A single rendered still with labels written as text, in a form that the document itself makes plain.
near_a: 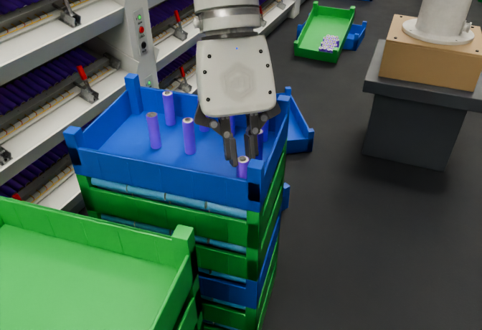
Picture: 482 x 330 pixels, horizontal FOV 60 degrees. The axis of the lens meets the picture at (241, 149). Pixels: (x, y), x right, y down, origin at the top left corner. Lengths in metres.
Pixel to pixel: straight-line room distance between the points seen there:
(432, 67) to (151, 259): 0.93
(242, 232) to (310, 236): 0.50
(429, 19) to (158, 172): 0.90
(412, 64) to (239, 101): 0.77
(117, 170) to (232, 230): 0.19
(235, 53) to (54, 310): 0.37
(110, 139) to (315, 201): 0.65
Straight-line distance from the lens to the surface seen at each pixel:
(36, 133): 1.03
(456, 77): 1.26
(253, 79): 0.55
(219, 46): 0.54
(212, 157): 0.69
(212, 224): 0.64
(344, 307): 1.00
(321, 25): 2.15
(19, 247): 0.62
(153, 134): 0.70
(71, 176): 1.18
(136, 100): 0.80
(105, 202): 0.72
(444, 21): 1.27
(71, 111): 1.08
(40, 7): 1.04
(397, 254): 1.13
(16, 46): 0.96
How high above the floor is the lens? 0.83
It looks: 37 degrees down
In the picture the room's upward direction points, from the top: straight up
